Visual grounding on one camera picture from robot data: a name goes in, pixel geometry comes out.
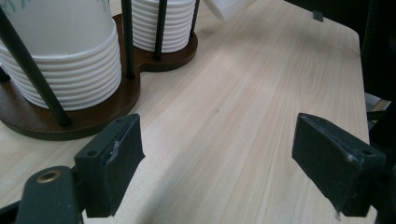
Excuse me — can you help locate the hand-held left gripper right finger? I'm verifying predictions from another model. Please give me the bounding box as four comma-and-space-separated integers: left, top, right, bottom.
290, 112, 388, 218

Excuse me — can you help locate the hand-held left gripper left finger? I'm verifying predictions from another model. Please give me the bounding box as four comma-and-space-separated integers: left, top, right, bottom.
74, 113, 146, 218

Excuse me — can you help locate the brown double cup holder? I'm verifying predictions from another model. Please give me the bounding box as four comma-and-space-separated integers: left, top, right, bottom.
0, 0, 202, 142

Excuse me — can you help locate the stack of white paper cups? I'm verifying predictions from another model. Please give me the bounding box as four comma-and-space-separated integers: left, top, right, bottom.
0, 0, 123, 112
131, 0, 197, 54

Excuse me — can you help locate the single white paper cup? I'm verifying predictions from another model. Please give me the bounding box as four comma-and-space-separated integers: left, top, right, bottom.
202, 0, 258, 22

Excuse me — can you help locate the grey tape piece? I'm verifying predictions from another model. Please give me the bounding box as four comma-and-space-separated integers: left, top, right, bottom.
312, 9, 325, 23

